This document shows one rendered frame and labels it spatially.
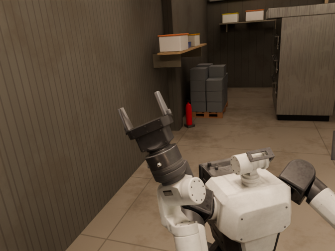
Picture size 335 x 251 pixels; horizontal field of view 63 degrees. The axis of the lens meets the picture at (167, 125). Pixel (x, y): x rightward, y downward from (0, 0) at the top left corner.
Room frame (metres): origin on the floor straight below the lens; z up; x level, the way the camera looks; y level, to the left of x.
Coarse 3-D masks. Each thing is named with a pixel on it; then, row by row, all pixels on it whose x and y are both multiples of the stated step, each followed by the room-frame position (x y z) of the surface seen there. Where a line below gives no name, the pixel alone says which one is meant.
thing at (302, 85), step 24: (288, 24) 5.37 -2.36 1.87; (312, 24) 5.24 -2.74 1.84; (288, 48) 5.36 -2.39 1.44; (312, 48) 5.23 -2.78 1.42; (288, 72) 5.35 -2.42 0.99; (312, 72) 5.21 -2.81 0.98; (288, 96) 5.34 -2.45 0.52; (312, 96) 5.20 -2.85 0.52; (288, 120) 5.37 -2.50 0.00; (312, 120) 5.23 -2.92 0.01
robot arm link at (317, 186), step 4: (316, 180) 0.84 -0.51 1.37; (320, 180) 0.85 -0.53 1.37; (312, 184) 0.85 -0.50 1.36; (316, 184) 0.83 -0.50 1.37; (320, 184) 0.83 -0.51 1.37; (324, 184) 0.83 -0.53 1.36; (308, 188) 0.84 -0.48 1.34; (312, 188) 0.82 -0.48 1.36; (316, 188) 0.82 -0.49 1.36; (320, 188) 0.81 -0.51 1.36; (324, 188) 0.81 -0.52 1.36; (308, 192) 0.85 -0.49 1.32; (312, 192) 0.81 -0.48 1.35; (316, 192) 0.81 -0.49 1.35; (308, 196) 0.82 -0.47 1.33; (312, 196) 0.81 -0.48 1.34; (308, 200) 0.82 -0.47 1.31
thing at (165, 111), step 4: (156, 92) 0.66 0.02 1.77; (156, 96) 0.65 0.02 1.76; (160, 96) 0.66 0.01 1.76; (160, 100) 0.65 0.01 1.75; (160, 104) 0.65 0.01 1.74; (164, 104) 0.66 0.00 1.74; (160, 108) 0.64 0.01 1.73; (164, 108) 0.65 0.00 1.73; (164, 112) 0.64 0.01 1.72; (168, 112) 0.64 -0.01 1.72
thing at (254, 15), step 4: (248, 12) 8.34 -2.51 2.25; (252, 12) 8.30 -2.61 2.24; (256, 12) 8.27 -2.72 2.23; (260, 12) 8.23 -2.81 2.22; (248, 16) 8.34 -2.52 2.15; (252, 16) 8.30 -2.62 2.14; (256, 16) 8.26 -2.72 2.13; (260, 16) 8.23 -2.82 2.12; (248, 20) 8.34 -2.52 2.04; (252, 20) 8.30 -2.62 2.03; (256, 20) 8.28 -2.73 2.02
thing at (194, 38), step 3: (198, 33) 5.62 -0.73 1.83; (189, 36) 5.37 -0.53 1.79; (192, 36) 5.35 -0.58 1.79; (195, 36) 5.38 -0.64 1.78; (198, 36) 5.59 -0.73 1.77; (189, 39) 5.37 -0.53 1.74; (192, 39) 5.35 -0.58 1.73; (195, 39) 5.38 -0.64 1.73; (198, 39) 5.59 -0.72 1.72; (192, 42) 5.35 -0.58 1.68; (195, 42) 5.37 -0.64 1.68; (198, 42) 5.58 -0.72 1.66; (192, 45) 5.35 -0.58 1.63; (195, 45) 5.36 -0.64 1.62
